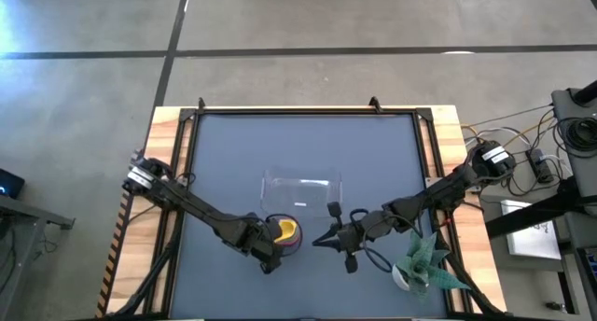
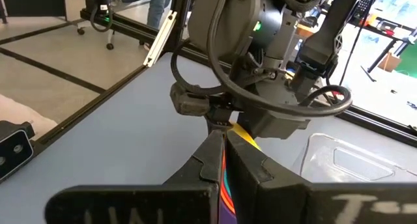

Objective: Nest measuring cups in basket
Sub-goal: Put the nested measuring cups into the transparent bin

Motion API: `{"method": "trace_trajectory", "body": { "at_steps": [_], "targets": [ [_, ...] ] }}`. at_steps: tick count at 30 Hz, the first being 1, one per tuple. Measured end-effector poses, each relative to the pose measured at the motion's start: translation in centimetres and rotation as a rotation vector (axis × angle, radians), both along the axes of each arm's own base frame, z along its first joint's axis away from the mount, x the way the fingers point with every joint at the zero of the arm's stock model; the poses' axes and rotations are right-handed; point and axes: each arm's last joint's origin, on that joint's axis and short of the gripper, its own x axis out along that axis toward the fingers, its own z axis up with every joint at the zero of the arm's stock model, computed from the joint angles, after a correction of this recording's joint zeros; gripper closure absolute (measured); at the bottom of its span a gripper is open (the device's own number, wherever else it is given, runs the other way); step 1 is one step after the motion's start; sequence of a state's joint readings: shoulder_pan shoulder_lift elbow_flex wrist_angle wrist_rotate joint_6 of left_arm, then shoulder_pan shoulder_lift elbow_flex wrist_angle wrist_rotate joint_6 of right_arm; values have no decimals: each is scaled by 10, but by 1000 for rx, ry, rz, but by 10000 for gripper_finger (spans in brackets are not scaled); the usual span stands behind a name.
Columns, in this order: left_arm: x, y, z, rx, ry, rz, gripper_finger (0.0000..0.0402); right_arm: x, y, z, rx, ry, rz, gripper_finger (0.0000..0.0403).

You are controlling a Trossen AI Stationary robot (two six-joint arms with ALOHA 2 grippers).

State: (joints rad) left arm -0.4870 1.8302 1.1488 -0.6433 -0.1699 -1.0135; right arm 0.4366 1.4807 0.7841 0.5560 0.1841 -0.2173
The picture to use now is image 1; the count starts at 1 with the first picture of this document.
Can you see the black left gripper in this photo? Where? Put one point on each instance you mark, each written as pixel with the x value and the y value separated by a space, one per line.
pixel 249 234

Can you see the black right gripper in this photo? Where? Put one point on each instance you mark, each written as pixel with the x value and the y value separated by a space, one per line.
pixel 354 237

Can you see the yellow measuring cup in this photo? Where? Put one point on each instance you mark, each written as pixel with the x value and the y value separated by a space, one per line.
pixel 285 230

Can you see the clear plastic basket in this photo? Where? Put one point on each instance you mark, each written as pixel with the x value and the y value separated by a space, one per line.
pixel 301 190

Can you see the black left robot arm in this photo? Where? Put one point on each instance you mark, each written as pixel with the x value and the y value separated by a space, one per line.
pixel 196 209

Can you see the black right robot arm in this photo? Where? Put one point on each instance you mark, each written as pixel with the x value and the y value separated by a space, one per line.
pixel 448 190

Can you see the green artificial plant white pot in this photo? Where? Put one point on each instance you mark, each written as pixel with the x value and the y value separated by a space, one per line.
pixel 422 260

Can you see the black table clamp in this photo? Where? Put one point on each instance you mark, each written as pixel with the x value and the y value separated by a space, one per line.
pixel 374 104
pixel 201 104

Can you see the yellow black hazard tape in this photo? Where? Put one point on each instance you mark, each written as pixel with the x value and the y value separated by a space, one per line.
pixel 114 255

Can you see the white sheet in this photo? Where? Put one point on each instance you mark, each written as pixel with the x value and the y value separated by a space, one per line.
pixel 531 241

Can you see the black power strip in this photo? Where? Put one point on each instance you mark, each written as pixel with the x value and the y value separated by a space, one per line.
pixel 540 166

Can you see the gray metal desk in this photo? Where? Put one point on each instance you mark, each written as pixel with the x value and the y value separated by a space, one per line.
pixel 18 218

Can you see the gray side table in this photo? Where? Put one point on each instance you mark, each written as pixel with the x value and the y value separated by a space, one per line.
pixel 564 106

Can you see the black device with light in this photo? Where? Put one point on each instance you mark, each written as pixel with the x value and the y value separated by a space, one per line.
pixel 11 181

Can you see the black diagonal frame strut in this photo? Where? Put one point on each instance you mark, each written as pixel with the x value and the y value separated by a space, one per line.
pixel 480 302
pixel 156 267

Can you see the black vertical post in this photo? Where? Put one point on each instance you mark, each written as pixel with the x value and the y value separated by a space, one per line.
pixel 587 93

